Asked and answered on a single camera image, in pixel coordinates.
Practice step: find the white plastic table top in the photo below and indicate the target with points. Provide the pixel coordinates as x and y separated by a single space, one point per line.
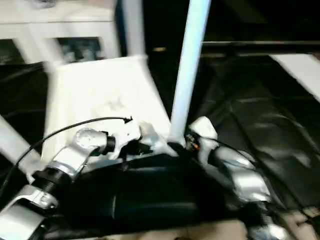
100 82

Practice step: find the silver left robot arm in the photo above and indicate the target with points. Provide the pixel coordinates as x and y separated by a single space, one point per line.
87 138

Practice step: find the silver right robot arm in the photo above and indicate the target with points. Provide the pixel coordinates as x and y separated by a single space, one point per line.
247 180

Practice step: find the dark metal rod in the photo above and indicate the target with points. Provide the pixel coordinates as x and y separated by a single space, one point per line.
250 46

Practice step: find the white flat object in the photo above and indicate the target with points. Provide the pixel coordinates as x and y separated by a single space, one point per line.
302 72

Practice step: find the white glass door cabinet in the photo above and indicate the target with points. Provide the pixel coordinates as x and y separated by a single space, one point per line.
82 27

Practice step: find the black bag with yellow label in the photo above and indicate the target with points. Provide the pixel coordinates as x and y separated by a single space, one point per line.
250 20

